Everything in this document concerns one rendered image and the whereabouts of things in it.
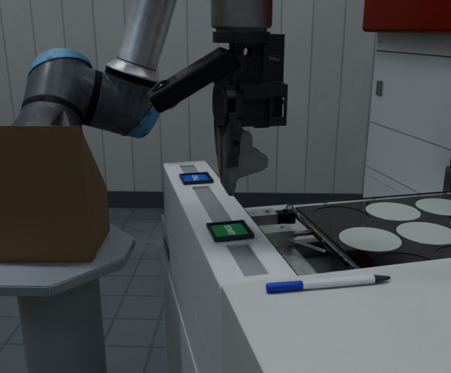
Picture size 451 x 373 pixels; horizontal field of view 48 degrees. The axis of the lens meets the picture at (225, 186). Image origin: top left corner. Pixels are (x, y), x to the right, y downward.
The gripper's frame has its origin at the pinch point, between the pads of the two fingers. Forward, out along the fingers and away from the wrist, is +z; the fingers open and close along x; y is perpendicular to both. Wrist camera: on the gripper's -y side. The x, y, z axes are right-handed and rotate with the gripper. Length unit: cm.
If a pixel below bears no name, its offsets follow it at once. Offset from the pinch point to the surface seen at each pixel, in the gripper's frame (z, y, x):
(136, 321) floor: 103, -8, 133
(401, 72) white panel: -9, 58, 53
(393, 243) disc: 13.0, 29.0, 3.6
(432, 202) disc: 13, 47, 20
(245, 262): 7.3, 0.6, -8.5
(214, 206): 7.3, 1.1, 12.1
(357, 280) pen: 5.7, 10.2, -18.7
